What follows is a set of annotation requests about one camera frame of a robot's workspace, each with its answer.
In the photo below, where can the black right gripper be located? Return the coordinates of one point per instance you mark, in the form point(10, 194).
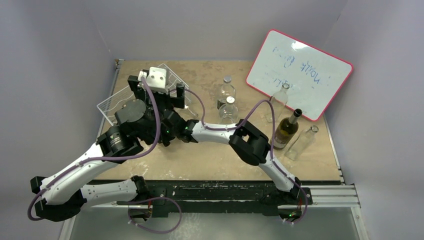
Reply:
point(166, 131)

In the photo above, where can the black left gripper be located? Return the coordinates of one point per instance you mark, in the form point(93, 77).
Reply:
point(172, 102)

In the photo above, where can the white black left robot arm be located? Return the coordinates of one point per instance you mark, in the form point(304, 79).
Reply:
point(63, 195)

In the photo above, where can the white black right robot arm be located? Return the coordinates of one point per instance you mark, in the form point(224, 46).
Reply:
point(247, 141)

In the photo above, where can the round clear bottle silver cap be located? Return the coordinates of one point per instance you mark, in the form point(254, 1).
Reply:
point(228, 112)

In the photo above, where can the tall clear bottle silver cap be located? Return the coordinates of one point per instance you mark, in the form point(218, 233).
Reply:
point(225, 90)

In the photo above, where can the tall clear bottle by whiteboard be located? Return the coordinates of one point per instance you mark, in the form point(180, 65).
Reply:
point(278, 101)

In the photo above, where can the dark wine bottle foil neck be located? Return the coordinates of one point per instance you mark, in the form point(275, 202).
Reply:
point(286, 130)

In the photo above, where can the clear glass bottle lying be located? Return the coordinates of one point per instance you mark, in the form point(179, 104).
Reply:
point(303, 141)

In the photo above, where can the pink framed whiteboard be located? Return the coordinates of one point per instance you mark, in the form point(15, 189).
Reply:
point(314, 76)

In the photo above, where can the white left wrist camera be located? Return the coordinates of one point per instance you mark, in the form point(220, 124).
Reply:
point(156, 78)

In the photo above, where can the white wire wine rack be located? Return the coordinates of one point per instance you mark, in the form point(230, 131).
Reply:
point(116, 101)

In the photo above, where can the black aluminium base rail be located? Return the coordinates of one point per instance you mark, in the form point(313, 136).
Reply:
point(243, 197)

